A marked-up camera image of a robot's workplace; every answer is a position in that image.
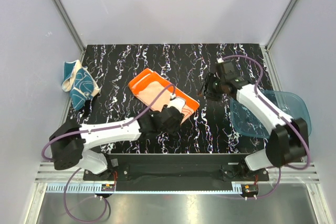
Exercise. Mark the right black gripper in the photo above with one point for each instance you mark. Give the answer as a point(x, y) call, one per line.
point(206, 88)

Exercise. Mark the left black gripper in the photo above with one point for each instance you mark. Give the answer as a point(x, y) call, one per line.
point(172, 130)

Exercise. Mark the orange cartoon print towel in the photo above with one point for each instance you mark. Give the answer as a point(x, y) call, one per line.
point(153, 90)

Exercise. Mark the blue translucent plastic tray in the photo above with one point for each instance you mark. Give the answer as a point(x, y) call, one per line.
point(245, 123)

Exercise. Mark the teal and cream towel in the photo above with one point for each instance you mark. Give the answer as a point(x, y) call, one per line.
point(79, 83)

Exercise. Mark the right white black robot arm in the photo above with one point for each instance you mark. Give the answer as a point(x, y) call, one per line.
point(288, 137)

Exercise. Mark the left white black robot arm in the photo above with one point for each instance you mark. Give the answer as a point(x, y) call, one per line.
point(72, 145)

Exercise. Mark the left small connector board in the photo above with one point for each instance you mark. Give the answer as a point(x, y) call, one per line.
point(108, 187)

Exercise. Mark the small connector board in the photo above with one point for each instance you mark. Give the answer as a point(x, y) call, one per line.
point(251, 189)
point(108, 187)

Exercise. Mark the right small connector board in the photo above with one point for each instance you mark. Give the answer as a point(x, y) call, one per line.
point(251, 189)

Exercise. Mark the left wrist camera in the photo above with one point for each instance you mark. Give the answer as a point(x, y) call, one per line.
point(176, 102)

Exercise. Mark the right aluminium frame post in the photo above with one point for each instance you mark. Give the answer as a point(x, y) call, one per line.
point(286, 14)

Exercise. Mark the aluminium frame post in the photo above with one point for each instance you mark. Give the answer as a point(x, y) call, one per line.
point(69, 24)
point(286, 14)

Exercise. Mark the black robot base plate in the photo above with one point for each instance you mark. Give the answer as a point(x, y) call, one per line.
point(200, 169)

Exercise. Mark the aluminium front rail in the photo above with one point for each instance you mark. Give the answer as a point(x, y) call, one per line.
point(47, 173)

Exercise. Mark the left aluminium frame post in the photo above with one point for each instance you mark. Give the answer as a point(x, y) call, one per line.
point(69, 24)

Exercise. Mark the slotted grey cable duct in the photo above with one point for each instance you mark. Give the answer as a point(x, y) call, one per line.
point(95, 188)

